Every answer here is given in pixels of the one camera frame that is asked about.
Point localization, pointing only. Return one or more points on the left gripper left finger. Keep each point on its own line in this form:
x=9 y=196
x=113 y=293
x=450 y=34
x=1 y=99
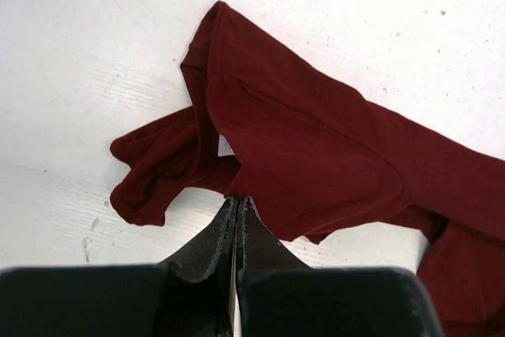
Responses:
x=187 y=294

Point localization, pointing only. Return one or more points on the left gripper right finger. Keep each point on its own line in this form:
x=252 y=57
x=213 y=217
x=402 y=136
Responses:
x=279 y=295

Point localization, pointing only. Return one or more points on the dark red t shirt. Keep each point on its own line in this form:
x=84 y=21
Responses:
x=317 y=157

